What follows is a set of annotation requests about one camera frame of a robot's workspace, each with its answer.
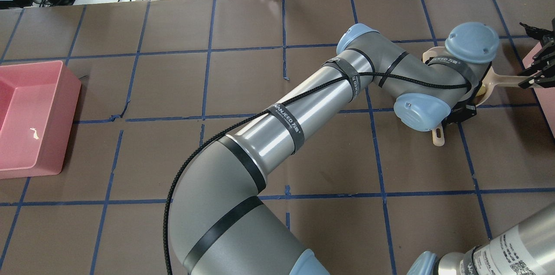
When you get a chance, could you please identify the beige hand brush black bristles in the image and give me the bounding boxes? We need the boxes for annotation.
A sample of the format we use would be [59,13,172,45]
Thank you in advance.
[431,123,445,147]

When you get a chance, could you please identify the beige plastic dustpan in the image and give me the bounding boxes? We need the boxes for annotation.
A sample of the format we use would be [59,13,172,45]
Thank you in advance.
[422,46,528,106]

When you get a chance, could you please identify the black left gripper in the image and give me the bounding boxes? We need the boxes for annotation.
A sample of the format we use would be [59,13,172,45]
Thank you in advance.
[442,101,477,127]

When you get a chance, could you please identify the pink plastic bin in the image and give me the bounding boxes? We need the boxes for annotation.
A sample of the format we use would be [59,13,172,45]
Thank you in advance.
[0,60,82,179]

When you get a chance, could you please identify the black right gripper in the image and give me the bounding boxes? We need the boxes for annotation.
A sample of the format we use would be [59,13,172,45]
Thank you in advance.
[519,40,555,89]

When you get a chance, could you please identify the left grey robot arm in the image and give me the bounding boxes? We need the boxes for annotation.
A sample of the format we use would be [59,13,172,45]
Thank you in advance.
[163,22,500,275]

